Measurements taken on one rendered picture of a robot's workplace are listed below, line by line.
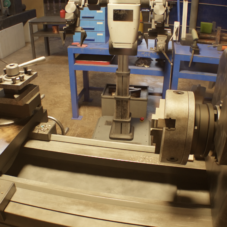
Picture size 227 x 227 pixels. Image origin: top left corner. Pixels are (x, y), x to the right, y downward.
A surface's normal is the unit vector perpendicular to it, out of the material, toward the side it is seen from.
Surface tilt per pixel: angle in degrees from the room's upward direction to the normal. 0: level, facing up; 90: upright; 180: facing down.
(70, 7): 60
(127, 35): 90
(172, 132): 67
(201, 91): 0
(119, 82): 90
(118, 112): 90
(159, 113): 24
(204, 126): 51
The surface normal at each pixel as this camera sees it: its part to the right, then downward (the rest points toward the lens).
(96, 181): -0.33, -0.86
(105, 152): 0.00, -0.86
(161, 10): -0.11, 0.00
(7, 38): 0.98, 0.10
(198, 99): -0.40, 0.47
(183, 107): -0.09, -0.50
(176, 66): -0.19, 0.50
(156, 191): 0.33, -0.75
